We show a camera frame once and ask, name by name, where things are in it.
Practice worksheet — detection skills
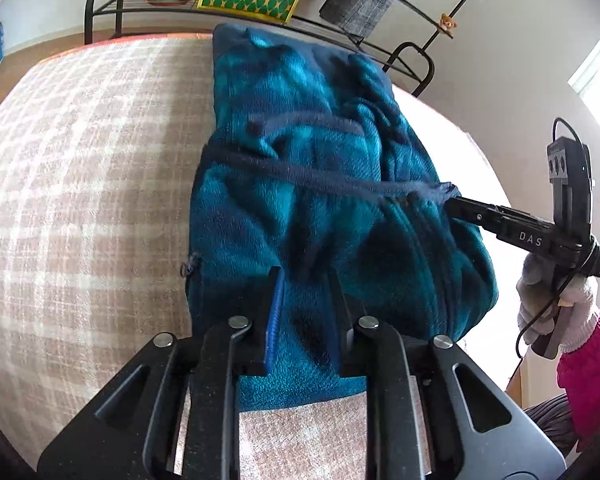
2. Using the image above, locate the person's right hand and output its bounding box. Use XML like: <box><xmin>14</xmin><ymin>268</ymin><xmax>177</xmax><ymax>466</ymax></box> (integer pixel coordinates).
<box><xmin>516</xmin><ymin>252</ymin><xmax>600</xmax><ymax>356</ymax></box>

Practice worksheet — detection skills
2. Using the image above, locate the person's corduroy trouser leg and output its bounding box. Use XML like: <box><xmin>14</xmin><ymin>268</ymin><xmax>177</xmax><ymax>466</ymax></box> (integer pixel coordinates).
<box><xmin>522</xmin><ymin>392</ymin><xmax>588</xmax><ymax>461</ymax></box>

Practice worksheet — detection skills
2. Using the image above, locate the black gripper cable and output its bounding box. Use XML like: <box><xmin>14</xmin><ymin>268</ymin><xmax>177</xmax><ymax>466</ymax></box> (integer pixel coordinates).
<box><xmin>515</xmin><ymin>117</ymin><xmax>595</xmax><ymax>361</ymax></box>

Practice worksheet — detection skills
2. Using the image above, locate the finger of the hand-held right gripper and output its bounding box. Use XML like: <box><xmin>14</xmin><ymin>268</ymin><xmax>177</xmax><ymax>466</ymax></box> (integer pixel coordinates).
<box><xmin>445</xmin><ymin>196</ymin><xmax>554</xmax><ymax>237</ymax></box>

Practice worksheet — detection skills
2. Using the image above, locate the teal plaid fleece garment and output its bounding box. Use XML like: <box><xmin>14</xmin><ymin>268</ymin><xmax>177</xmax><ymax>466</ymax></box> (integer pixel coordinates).
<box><xmin>180</xmin><ymin>22</ymin><xmax>498</xmax><ymax>411</ymax></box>

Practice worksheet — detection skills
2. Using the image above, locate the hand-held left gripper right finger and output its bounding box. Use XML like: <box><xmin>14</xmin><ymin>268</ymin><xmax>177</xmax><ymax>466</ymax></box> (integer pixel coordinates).
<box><xmin>327</xmin><ymin>269</ymin><xmax>566</xmax><ymax>480</ymax></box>

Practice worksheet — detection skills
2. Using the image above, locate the beige plaid bed blanket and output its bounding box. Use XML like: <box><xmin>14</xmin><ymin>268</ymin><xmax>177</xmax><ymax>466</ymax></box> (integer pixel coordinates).
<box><xmin>0</xmin><ymin>32</ymin><xmax>513</xmax><ymax>480</ymax></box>

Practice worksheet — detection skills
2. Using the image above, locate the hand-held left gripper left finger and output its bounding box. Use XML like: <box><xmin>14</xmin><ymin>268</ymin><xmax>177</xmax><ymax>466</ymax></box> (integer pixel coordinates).
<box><xmin>37</xmin><ymin>266</ymin><xmax>286</xmax><ymax>480</ymax></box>

